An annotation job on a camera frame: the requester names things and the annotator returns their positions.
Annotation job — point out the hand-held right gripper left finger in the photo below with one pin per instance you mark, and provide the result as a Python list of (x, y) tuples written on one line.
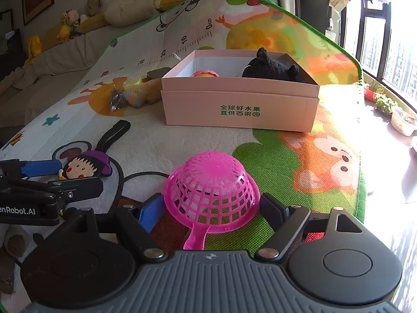
[(151, 210)]

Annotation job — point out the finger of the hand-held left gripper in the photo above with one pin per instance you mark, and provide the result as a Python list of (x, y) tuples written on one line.
[(39, 168), (81, 187)]

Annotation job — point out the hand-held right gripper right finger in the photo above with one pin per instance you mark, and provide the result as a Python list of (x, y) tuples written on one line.
[(273, 208)]

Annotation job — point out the cartoon girl tag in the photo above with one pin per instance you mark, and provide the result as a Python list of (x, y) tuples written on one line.
[(78, 168)]

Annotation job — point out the pink plastic basket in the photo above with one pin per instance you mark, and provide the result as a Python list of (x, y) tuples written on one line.
[(211, 186)]

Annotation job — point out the pink cardboard box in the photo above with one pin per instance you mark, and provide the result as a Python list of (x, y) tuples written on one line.
[(241, 104)]

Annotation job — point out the pastel plush toy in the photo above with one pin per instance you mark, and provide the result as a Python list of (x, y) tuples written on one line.
[(143, 93)]

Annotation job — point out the small dark screen device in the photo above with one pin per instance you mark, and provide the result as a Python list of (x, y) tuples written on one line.
[(158, 73)]

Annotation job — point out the black plush toy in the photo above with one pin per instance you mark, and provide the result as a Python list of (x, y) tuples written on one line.
[(270, 68)]

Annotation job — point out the yellow and pink toy cup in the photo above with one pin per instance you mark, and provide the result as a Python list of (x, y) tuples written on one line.
[(203, 73)]

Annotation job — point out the cartoon printed play mat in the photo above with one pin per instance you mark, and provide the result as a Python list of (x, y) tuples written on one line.
[(195, 143)]

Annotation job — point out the dark shiny packet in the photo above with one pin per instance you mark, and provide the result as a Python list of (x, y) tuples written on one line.
[(118, 100)]

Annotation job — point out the beige sofa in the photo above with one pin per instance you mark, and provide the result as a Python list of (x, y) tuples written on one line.
[(49, 62)]

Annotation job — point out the small yellow plush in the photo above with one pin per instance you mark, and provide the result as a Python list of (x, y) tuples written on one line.
[(34, 47)]

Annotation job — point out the doll in yellow clothes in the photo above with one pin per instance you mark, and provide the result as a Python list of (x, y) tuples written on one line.
[(66, 24)]

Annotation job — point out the red potted plant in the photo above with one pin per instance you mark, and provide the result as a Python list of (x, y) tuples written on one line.
[(371, 93)]

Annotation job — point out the small dark framed picture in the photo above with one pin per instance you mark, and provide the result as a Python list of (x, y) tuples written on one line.
[(6, 19)]

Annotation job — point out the green leafy plants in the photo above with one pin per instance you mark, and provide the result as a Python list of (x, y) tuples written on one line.
[(386, 104)]

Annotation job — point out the pale dish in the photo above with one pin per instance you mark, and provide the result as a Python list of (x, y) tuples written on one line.
[(414, 145)]

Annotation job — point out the white plant pot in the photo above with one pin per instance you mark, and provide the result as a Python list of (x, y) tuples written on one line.
[(404, 122)]

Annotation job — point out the brown plush animal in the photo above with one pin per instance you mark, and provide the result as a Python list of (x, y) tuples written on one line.
[(95, 5)]

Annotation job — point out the banana plush pillow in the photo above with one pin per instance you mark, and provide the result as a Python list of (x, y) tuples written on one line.
[(130, 8)]

